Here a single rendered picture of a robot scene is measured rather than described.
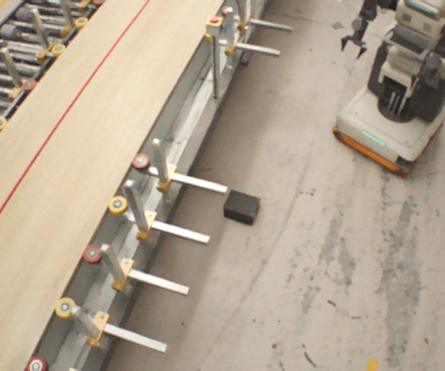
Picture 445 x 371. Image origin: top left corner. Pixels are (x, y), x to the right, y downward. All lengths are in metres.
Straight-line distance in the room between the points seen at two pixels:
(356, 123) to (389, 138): 0.25
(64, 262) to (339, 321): 1.59
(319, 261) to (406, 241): 0.61
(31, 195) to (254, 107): 2.00
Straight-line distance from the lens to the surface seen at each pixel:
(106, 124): 2.36
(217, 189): 2.10
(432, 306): 3.00
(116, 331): 1.89
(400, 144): 3.21
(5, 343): 1.94
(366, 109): 3.34
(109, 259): 1.75
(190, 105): 2.76
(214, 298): 2.77
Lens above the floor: 2.59
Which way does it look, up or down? 55 degrees down
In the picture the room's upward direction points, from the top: 1 degrees counter-clockwise
